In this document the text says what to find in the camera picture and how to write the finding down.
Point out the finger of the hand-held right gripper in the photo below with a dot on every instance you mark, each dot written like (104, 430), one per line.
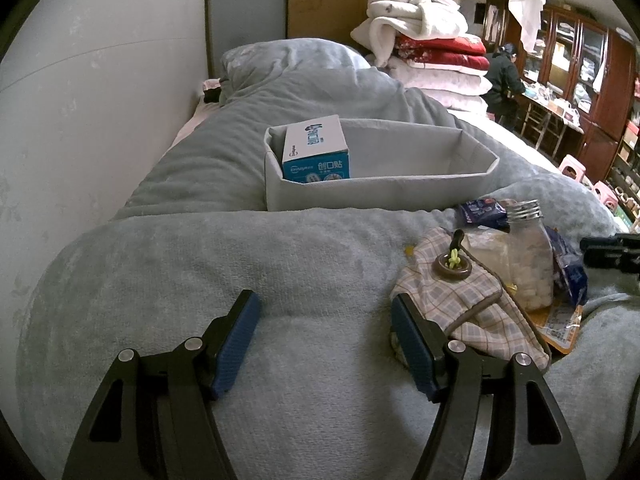
(610, 257)

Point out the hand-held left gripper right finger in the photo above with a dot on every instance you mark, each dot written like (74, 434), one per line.
(412, 345)

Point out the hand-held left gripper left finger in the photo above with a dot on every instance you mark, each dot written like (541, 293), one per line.
(235, 345)

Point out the checkered fabric pouch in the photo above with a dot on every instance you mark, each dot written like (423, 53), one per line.
(480, 320)

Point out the clear bottle with silver cap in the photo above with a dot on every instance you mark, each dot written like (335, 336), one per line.
(530, 265)

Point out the orange medicine packet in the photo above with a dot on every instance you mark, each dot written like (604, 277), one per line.
(555, 330)

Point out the clear bag of cotton pads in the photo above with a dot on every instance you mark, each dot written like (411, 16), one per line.
(487, 245)

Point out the dark blue packet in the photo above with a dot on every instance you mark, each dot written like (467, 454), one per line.
(480, 212)

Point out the grey fabric storage box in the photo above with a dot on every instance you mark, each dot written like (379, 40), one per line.
(375, 192)

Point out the white and blue bandage box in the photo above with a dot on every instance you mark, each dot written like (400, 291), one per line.
(315, 140)

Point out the pink stool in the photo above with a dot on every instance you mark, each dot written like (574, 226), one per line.
(609, 195)
(574, 166)

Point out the shelf of small goods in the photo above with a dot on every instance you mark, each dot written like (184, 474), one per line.
(627, 180)

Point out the grey fleece blanket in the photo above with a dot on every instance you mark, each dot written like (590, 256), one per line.
(300, 270)

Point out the dark red wooden cabinet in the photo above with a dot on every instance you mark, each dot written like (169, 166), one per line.
(600, 150)

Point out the cluttered side table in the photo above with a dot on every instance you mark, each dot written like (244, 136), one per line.
(555, 110)

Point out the dark cloth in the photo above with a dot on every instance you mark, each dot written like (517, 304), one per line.
(212, 95)

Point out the red floral quilt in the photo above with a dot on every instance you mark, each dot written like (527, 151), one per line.
(450, 52)

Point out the white hanging cloth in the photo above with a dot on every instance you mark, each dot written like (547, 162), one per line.
(527, 10)

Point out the grey pillow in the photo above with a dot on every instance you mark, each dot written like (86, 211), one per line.
(290, 65)

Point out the grey upright board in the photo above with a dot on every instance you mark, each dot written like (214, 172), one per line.
(245, 5)

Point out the brown cardboard panel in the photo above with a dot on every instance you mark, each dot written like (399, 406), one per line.
(325, 5)

